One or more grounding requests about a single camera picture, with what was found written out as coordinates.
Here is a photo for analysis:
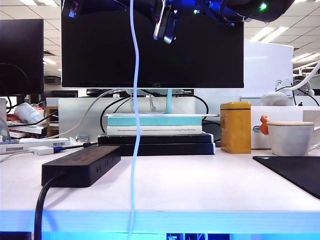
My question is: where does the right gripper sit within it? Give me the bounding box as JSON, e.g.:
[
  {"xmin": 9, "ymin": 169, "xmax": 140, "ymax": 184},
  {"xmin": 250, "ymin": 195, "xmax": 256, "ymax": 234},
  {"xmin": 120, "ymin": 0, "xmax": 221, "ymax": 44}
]
[{"xmin": 151, "ymin": 0, "xmax": 196, "ymax": 45}]

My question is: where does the white charger cable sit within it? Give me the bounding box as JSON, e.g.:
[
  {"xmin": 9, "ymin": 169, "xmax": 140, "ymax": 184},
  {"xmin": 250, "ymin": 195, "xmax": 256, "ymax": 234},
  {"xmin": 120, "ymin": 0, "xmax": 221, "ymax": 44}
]
[{"xmin": 126, "ymin": 0, "xmax": 141, "ymax": 240}]

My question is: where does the black AOC monitor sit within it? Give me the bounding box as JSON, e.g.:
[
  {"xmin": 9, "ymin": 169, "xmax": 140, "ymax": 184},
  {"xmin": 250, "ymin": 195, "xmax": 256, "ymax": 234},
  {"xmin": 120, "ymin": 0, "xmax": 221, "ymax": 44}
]
[{"xmin": 60, "ymin": 0, "xmax": 245, "ymax": 89}]

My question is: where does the teal monitor stand silver base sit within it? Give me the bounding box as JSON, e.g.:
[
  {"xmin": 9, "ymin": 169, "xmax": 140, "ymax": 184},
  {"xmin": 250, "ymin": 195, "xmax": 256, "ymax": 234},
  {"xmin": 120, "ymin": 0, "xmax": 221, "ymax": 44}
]
[{"xmin": 104, "ymin": 88, "xmax": 221, "ymax": 118}]

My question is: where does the teal book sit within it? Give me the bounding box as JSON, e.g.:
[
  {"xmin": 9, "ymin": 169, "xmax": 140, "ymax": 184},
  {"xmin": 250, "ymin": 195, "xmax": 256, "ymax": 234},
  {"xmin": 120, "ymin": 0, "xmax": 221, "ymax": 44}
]
[{"xmin": 107, "ymin": 116, "xmax": 203, "ymax": 127}]

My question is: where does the white book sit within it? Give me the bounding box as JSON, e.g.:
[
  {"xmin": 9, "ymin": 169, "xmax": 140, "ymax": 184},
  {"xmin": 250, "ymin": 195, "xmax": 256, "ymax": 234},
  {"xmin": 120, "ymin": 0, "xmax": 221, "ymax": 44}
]
[{"xmin": 106, "ymin": 125, "xmax": 203, "ymax": 137}]

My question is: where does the white board panel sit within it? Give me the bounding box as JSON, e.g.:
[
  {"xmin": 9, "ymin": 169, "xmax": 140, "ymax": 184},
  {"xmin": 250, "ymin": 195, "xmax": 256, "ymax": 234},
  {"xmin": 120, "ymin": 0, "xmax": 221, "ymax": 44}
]
[{"xmin": 243, "ymin": 39, "xmax": 295, "ymax": 98}]

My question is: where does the thin black book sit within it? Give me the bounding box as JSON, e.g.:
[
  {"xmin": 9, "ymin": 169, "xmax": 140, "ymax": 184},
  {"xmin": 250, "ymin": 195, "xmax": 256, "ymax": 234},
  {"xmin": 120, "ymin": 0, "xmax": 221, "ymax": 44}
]
[{"xmin": 97, "ymin": 133, "xmax": 215, "ymax": 145}]

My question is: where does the yellow tin box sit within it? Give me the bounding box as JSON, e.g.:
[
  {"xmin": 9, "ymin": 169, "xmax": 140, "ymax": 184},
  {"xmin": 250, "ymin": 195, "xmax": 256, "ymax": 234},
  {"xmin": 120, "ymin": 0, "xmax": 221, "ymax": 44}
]
[{"xmin": 219, "ymin": 101, "xmax": 252, "ymax": 154}]

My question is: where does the thick black book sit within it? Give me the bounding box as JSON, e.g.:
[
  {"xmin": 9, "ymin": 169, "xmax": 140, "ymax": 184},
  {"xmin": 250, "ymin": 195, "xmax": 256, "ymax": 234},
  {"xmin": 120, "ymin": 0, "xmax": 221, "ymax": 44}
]
[{"xmin": 117, "ymin": 142, "xmax": 216, "ymax": 156}]

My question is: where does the white round object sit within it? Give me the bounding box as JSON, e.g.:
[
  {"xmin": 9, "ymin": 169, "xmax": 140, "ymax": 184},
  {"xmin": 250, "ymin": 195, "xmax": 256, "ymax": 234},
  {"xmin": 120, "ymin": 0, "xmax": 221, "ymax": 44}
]
[{"xmin": 260, "ymin": 91, "xmax": 290, "ymax": 107}]

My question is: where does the orange fox figurine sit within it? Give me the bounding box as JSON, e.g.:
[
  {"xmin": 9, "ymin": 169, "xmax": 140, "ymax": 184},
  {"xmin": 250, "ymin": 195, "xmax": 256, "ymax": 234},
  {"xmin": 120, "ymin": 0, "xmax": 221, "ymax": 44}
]
[{"xmin": 259, "ymin": 115, "xmax": 272, "ymax": 136}]

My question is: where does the black unbranded monitor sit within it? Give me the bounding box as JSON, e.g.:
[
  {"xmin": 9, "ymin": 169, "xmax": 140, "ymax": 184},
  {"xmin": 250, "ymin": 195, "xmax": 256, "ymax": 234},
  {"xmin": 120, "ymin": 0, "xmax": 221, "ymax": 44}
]
[{"xmin": 0, "ymin": 19, "xmax": 45, "ymax": 96}]

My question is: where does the brown wooden shelf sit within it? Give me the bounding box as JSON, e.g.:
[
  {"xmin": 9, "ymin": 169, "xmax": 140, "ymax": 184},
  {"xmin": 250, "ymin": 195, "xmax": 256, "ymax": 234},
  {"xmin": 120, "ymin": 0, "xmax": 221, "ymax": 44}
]
[{"xmin": 46, "ymin": 106, "xmax": 60, "ymax": 138}]

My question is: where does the white desk fan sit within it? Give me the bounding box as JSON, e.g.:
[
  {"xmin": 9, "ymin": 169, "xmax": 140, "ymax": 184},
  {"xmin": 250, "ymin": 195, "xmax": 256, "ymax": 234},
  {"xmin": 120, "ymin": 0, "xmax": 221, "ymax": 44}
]
[{"xmin": 292, "ymin": 76, "xmax": 316, "ymax": 97}]

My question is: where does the white plastic bottle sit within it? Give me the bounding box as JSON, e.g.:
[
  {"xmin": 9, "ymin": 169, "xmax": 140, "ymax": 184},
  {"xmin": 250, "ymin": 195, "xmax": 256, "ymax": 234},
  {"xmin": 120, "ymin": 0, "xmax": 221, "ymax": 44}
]
[{"xmin": 14, "ymin": 102, "xmax": 45, "ymax": 125}]

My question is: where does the white mug with wooden lid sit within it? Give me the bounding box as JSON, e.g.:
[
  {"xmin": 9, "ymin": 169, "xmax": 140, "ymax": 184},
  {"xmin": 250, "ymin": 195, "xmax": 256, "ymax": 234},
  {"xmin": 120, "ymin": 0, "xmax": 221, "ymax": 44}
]
[{"xmin": 266, "ymin": 121, "xmax": 320, "ymax": 157}]

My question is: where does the black power strip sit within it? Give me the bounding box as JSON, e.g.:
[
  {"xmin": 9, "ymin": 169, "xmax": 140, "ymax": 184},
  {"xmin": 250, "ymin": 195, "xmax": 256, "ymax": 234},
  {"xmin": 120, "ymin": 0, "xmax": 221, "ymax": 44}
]
[{"xmin": 41, "ymin": 145, "xmax": 122, "ymax": 188}]

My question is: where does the stack of books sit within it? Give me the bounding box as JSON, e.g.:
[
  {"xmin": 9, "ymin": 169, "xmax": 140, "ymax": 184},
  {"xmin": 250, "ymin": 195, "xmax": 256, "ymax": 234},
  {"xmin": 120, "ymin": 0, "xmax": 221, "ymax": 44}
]
[{"xmin": 6, "ymin": 119, "xmax": 48, "ymax": 140}]

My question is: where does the white box with barcode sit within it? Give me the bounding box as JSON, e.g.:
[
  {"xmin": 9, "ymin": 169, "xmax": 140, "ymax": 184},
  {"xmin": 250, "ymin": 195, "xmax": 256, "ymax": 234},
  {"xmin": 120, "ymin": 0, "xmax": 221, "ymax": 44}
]
[{"xmin": 0, "ymin": 137, "xmax": 73, "ymax": 155}]

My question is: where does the black mouse pad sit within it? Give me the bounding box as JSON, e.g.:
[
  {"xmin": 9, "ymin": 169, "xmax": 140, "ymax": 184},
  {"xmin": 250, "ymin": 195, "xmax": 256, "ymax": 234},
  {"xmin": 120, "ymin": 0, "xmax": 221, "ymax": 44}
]
[{"xmin": 252, "ymin": 155, "xmax": 320, "ymax": 200}]

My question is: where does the black monitor cable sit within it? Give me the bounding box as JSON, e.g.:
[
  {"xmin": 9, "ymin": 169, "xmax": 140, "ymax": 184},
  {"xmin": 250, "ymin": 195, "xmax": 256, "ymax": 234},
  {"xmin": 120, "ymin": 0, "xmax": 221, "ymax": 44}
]
[{"xmin": 139, "ymin": 89, "xmax": 210, "ymax": 126}]

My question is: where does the black looped cable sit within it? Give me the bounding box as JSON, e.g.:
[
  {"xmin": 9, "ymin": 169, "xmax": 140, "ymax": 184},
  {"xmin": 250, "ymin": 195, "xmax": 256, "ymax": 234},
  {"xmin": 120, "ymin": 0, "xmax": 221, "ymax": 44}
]
[{"xmin": 99, "ymin": 96, "xmax": 131, "ymax": 135}]

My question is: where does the light grey cable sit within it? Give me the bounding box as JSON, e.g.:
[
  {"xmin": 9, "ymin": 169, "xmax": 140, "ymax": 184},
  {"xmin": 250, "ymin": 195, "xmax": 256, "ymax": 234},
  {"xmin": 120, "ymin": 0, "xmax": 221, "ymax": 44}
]
[{"xmin": 46, "ymin": 89, "xmax": 126, "ymax": 140}]

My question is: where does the white adapter with cable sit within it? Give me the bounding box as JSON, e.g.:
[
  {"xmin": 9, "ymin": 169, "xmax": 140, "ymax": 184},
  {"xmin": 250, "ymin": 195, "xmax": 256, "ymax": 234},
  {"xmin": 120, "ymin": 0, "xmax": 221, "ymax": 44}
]
[{"xmin": 0, "ymin": 146, "xmax": 55, "ymax": 163}]

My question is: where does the thick black power strip cable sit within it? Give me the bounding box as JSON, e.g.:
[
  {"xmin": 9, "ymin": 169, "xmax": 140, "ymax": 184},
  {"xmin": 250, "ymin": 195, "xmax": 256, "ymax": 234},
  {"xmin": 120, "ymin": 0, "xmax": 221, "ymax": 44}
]
[{"xmin": 34, "ymin": 171, "xmax": 68, "ymax": 240}]

